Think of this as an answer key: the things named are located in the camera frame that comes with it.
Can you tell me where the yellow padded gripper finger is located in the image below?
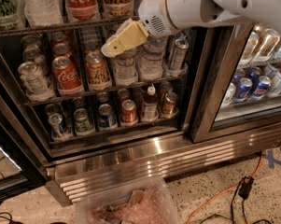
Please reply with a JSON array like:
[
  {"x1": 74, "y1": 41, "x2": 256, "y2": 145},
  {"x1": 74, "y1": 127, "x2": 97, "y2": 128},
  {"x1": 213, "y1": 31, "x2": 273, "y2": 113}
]
[{"x1": 101, "y1": 19, "x2": 149, "y2": 58}]

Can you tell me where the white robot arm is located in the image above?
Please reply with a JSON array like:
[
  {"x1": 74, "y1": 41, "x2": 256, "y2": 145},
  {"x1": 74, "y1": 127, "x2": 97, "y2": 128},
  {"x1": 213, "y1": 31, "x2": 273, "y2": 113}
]
[{"x1": 101, "y1": 0, "x2": 281, "y2": 57}]

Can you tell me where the orange can middle shelf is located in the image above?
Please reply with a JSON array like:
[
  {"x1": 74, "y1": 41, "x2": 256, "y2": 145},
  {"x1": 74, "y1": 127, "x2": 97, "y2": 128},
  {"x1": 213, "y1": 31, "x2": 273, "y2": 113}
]
[{"x1": 86, "y1": 52, "x2": 112, "y2": 91}]

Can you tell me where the slim silver can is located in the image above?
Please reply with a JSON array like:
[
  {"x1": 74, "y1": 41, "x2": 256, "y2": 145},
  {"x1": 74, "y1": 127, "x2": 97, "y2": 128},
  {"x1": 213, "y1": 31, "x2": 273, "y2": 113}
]
[{"x1": 169, "y1": 38, "x2": 190, "y2": 71}]

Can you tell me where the red Coca-Cola can top shelf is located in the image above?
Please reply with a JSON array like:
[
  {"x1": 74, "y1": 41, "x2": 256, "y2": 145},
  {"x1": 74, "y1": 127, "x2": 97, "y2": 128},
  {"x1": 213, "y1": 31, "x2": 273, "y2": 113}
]
[{"x1": 65, "y1": 0, "x2": 96, "y2": 20}]

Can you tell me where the red coca-cola can shelf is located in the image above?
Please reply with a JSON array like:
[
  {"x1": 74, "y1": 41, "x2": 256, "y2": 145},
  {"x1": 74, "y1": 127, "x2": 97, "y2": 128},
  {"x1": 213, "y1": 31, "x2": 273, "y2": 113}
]
[
  {"x1": 65, "y1": 0, "x2": 96, "y2": 20},
  {"x1": 52, "y1": 56, "x2": 84, "y2": 96}
]

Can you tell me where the red Coca-Cola can middle shelf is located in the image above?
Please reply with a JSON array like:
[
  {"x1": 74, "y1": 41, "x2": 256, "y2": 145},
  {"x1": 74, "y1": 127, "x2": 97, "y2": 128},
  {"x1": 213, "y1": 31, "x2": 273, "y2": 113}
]
[{"x1": 52, "y1": 56, "x2": 84, "y2": 96}]

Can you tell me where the red can bottom shelf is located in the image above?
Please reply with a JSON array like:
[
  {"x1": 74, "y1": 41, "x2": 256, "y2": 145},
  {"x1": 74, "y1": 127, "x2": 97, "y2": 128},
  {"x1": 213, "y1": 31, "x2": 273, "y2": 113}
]
[{"x1": 120, "y1": 100, "x2": 138, "y2": 125}]

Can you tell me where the brown can bottom shelf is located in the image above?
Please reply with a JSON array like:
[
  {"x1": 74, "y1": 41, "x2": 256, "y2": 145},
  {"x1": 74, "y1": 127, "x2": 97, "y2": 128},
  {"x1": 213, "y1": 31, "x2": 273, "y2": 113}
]
[{"x1": 162, "y1": 92, "x2": 178, "y2": 116}]

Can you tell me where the dark blue can bottom shelf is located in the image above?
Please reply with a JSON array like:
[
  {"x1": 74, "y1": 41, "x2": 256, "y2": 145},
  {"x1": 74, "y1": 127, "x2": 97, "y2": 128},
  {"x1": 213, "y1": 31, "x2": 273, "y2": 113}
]
[{"x1": 98, "y1": 104, "x2": 118, "y2": 130}]

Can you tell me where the green can bottom shelf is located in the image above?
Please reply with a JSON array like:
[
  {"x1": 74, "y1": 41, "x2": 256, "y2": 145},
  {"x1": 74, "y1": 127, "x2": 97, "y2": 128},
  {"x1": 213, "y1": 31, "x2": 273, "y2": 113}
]
[{"x1": 74, "y1": 108, "x2": 95, "y2": 136}]

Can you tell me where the silver white can middle shelf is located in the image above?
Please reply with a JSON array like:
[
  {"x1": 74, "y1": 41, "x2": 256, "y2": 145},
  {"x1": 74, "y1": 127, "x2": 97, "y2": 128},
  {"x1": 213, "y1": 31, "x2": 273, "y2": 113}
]
[{"x1": 18, "y1": 62, "x2": 55, "y2": 102}]

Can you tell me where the blue white can bottom shelf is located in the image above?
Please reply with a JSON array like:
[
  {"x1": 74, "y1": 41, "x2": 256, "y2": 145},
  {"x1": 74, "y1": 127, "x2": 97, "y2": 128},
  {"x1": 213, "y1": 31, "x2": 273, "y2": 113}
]
[{"x1": 48, "y1": 113, "x2": 72, "y2": 141}]

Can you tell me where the blue Pepsi can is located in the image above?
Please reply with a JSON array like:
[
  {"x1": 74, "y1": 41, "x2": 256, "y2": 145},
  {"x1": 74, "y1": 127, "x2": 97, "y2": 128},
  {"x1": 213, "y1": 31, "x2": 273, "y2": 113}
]
[{"x1": 233, "y1": 77, "x2": 253, "y2": 102}]

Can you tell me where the stainless fridge base grille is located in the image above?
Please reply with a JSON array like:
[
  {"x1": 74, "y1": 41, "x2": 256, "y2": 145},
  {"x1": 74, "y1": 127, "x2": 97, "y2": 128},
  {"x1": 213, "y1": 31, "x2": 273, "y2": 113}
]
[{"x1": 45, "y1": 122, "x2": 281, "y2": 206}]

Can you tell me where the clear water bottle right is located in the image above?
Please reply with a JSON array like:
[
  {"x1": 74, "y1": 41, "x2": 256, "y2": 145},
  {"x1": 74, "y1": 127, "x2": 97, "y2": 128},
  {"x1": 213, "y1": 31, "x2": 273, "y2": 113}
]
[{"x1": 139, "y1": 35, "x2": 165, "y2": 80}]

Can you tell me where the clear water bottle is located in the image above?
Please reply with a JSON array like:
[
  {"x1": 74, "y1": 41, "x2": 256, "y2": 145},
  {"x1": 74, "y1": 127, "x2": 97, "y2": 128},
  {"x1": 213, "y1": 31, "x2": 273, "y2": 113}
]
[
  {"x1": 113, "y1": 49, "x2": 137, "y2": 85},
  {"x1": 139, "y1": 35, "x2": 165, "y2": 80}
]

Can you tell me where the clear water bottle left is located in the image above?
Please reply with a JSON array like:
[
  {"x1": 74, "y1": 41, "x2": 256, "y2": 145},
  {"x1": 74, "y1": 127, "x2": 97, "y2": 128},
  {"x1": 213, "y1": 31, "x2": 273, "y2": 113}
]
[{"x1": 113, "y1": 49, "x2": 137, "y2": 85}]

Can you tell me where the small white-capped bottle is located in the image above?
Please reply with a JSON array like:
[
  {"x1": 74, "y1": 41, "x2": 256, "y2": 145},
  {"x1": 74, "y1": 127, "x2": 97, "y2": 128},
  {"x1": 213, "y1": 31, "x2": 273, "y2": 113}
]
[{"x1": 141, "y1": 86, "x2": 158, "y2": 121}]

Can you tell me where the clear plastic bin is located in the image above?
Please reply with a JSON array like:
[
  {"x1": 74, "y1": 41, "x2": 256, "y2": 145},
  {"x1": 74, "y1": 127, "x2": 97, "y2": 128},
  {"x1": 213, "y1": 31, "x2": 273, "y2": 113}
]
[{"x1": 75, "y1": 177, "x2": 181, "y2": 224}]

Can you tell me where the black power adapter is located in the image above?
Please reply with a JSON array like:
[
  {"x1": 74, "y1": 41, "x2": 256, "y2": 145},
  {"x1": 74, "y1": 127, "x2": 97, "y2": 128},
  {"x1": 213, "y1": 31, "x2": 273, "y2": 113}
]
[{"x1": 238, "y1": 176, "x2": 254, "y2": 200}]

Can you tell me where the steel fridge door frame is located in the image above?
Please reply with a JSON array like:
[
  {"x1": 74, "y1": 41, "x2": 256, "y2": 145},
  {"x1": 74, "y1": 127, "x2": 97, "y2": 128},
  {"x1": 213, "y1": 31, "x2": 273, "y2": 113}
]
[{"x1": 190, "y1": 24, "x2": 281, "y2": 142}]

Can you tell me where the orange extension cable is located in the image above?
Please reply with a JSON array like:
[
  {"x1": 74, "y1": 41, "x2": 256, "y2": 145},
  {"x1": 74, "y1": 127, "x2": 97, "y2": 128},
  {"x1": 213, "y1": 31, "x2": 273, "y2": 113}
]
[{"x1": 186, "y1": 151, "x2": 264, "y2": 224}]

